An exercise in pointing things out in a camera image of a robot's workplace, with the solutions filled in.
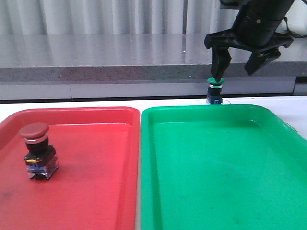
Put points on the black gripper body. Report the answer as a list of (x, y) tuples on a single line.
[(254, 29)]

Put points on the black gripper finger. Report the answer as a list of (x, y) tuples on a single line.
[(259, 59), (220, 61)]

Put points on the green mushroom push button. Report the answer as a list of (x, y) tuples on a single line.
[(214, 91)]

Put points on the red mushroom push button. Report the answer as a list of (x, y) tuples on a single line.
[(41, 159)]

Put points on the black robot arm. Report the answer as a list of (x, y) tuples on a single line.
[(253, 30)]

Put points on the green plastic tray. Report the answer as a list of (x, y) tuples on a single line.
[(221, 167)]

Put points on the red plastic tray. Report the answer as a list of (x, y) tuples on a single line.
[(95, 186)]

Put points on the grey stone counter ledge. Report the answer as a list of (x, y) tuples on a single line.
[(85, 58)]

